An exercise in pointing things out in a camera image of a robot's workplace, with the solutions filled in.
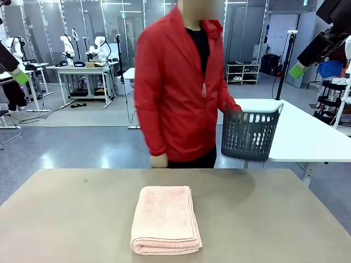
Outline person's right forearm red sleeve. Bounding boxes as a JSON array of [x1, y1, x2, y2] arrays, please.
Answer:
[[141, 113, 168, 157]]

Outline red hooded jacket torso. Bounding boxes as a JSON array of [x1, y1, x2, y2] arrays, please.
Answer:
[[134, 5, 244, 163]]

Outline thin black tripod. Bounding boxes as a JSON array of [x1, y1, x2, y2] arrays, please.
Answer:
[[114, 34, 128, 96]]

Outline large white table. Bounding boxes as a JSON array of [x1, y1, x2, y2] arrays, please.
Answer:
[[229, 98, 351, 190]]

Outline dark grey perforated plastic basket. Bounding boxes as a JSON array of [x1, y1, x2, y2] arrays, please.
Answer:
[[220, 102, 285, 162]]

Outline person's right hand beige glove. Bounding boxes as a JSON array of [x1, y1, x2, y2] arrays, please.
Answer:
[[150, 152, 169, 169]]

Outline white stand leg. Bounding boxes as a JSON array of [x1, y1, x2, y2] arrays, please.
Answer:
[[332, 82, 351, 129]]

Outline white shoe rack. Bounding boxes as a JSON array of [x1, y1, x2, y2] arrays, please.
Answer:
[[226, 60, 261, 85]]

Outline white desk with black items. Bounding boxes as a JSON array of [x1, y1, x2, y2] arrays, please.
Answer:
[[0, 65, 54, 113]]

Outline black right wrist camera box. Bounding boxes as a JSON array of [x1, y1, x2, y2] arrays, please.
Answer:
[[315, 0, 351, 27]]

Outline pink terry towel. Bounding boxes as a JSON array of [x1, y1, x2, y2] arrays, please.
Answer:
[[129, 185, 204, 256]]

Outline black tripod with white light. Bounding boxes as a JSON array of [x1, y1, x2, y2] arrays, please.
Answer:
[[273, 30, 298, 101]]

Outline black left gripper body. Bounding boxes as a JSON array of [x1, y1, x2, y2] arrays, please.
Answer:
[[0, 41, 21, 74]]

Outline black utility cart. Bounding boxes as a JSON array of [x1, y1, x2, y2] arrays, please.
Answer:
[[314, 78, 350, 117]]

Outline black t-shirt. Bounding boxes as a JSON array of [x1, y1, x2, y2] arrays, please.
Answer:
[[184, 26, 211, 79]]

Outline grey open door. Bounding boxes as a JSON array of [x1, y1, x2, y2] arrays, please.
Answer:
[[285, 12, 319, 89]]

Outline blue cloth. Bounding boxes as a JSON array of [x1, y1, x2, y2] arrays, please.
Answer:
[[316, 60, 346, 81]]

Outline small white table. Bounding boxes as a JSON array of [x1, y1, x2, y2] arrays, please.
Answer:
[[122, 67, 141, 130]]

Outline white desk with crossbar frame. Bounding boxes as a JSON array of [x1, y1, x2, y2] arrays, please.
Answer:
[[46, 64, 122, 109]]

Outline black trousers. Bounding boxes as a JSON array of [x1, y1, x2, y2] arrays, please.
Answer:
[[166, 145, 218, 169]]

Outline clothes rack with coats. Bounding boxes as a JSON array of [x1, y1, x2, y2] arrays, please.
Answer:
[[307, 49, 348, 89]]

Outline person's left forearm red sleeve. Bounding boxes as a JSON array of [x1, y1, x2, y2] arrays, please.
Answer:
[[216, 83, 244, 113]]

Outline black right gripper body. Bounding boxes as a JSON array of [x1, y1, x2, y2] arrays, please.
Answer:
[[297, 24, 351, 68]]

